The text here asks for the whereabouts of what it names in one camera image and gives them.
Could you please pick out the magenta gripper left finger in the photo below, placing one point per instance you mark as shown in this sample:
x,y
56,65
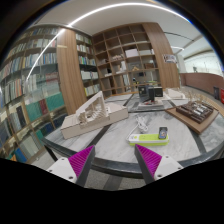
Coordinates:
x,y
75,168

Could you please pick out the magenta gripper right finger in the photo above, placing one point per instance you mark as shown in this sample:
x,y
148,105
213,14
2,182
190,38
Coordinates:
x,y
154,166

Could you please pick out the dark charger plug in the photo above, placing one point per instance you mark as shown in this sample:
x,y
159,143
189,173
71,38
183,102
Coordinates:
x,y
163,132

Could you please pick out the green white power strip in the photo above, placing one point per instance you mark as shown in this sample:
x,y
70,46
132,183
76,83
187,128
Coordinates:
x,y
147,140

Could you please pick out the white architectural building model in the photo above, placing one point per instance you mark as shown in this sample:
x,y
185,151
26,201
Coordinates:
x,y
93,114

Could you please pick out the dark wooden architectural model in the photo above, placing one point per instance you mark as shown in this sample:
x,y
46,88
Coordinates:
x,y
197,116

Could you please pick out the white model at back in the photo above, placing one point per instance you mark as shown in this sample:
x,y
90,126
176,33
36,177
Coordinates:
x,y
173,94

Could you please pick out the glass-front bookcase with books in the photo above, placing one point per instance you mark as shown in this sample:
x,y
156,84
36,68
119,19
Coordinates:
x,y
31,101

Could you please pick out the wooden open shelving unit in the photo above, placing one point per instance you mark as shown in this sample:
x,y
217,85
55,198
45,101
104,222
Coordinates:
x,y
134,55

